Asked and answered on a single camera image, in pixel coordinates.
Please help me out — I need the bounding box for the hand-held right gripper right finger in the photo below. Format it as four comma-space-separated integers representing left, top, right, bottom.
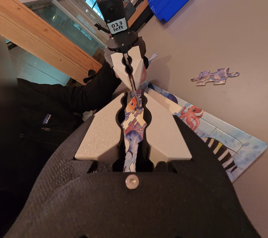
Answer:
144, 92, 192, 165

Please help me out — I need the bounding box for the person's left forearm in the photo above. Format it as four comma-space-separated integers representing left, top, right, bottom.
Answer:
17, 61, 122, 114

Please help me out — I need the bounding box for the sea animals jigsaw puzzle board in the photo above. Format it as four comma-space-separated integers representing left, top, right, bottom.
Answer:
124, 81, 268, 183

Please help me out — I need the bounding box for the purple coral puzzle piece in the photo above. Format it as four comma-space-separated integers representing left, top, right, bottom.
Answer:
191, 67, 240, 87

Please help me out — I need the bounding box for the white crumpled paper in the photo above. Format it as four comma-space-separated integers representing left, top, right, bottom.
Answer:
82, 110, 95, 122

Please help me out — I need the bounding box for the wooden edged table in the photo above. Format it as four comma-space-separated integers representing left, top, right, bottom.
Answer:
127, 0, 152, 31

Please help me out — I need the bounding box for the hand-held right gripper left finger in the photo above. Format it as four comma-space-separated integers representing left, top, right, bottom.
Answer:
74, 92, 128, 166

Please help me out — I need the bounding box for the person's left hand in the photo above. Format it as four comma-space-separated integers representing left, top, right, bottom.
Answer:
139, 58, 149, 85

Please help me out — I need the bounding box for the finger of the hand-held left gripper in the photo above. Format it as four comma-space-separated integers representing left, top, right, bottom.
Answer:
110, 53, 133, 91
127, 45, 145, 91

